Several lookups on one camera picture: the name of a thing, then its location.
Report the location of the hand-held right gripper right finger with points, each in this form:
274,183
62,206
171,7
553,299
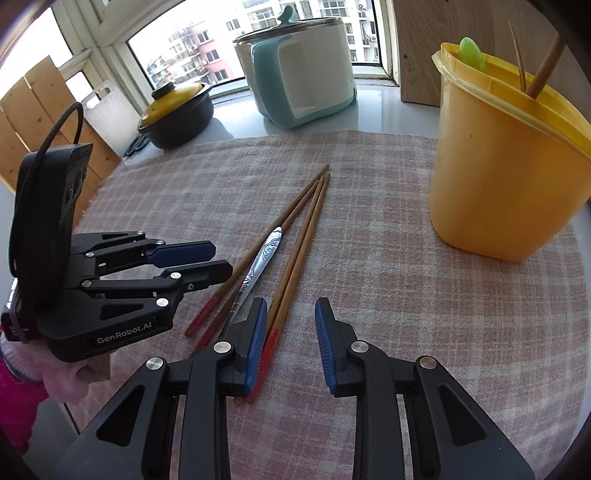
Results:
323,341

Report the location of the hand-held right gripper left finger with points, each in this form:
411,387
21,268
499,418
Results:
256,341

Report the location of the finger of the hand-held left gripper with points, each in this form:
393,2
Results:
184,251
203,272

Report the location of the metal spoon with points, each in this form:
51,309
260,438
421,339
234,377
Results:
265,251

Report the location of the yellow plastic container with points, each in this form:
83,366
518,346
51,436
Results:
485,184

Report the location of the green plastic spoon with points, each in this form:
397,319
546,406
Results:
473,53

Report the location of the chopsticks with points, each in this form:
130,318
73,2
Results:
545,69

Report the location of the person's left hand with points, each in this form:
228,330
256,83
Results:
64,378

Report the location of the wooden slat board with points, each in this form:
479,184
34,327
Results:
27,106

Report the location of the black clay pot yellow lid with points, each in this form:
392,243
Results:
184,124

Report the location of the white cutting board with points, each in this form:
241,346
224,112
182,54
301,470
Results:
111,120

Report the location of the pink checkered cloth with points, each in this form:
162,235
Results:
369,207

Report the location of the apartment buildings outside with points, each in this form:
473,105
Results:
198,46

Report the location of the white teal electric pot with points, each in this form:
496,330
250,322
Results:
314,69

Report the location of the light wooden board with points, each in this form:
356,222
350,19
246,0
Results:
415,46

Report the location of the white window frame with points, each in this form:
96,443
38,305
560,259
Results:
111,41

